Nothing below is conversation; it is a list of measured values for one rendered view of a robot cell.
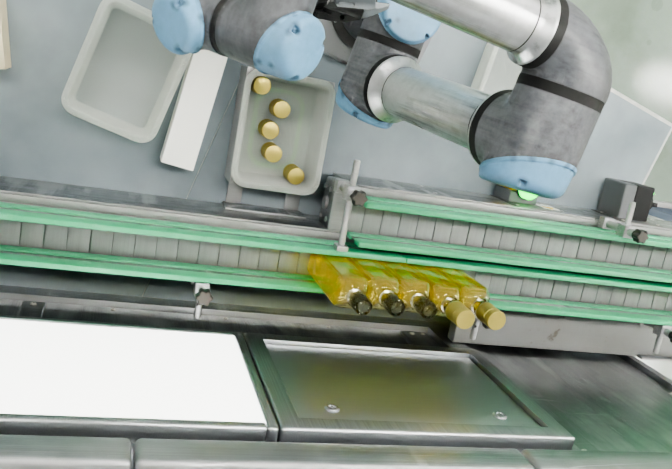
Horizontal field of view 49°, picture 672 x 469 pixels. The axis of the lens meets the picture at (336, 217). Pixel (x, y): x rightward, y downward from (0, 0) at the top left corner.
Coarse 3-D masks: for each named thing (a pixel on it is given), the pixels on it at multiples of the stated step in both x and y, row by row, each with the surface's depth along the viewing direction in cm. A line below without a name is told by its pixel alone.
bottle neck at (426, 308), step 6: (420, 294) 124; (414, 300) 123; (420, 300) 122; (426, 300) 121; (414, 306) 123; (420, 306) 121; (426, 306) 120; (432, 306) 121; (420, 312) 120; (426, 312) 123; (432, 312) 121; (426, 318) 121
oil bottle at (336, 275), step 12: (312, 264) 138; (324, 264) 131; (336, 264) 129; (348, 264) 131; (312, 276) 137; (324, 276) 130; (336, 276) 124; (348, 276) 123; (360, 276) 124; (324, 288) 129; (336, 288) 123; (348, 288) 121; (360, 288) 122; (336, 300) 123
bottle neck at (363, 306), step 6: (348, 294) 121; (354, 294) 119; (360, 294) 119; (348, 300) 121; (354, 300) 118; (360, 300) 117; (366, 300) 117; (354, 306) 117; (360, 306) 120; (366, 306) 119; (360, 312) 117; (366, 312) 118
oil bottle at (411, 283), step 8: (384, 264) 135; (392, 264) 135; (400, 264) 137; (392, 272) 131; (400, 272) 131; (408, 272) 132; (400, 280) 127; (408, 280) 126; (416, 280) 127; (424, 280) 128; (400, 288) 126; (408, 288) 125; (416, 288) 125; (424, 288) 126; (400, 296) 126; (408, 296) 125; (408, 304) 125; (416, 312) 126
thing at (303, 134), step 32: (256, 96) 142; (288, 96) 143; (320, 96) 143; (256, 128) 143; (288, 128) 145; (320, 128) 141; (256, 160) 145; (288, 160) 146; (320, 160) 141; (288, 192) 141
